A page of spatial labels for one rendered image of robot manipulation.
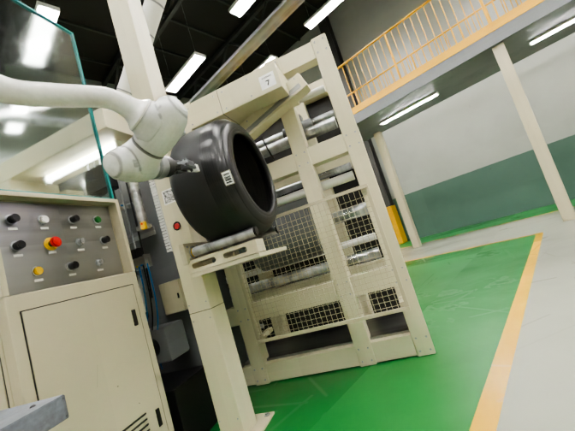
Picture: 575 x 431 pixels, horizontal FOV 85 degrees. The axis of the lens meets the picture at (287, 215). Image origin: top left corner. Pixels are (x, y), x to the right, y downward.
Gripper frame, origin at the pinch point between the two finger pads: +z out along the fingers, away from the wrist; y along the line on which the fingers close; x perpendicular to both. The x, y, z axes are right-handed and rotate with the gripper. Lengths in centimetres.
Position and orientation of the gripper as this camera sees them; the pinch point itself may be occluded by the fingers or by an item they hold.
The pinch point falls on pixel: (192, 168)
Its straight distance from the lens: 134.2
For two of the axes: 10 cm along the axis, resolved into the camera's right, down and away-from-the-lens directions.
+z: 2.6, -1.2, 9.6
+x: 3.3, 9.4, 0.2
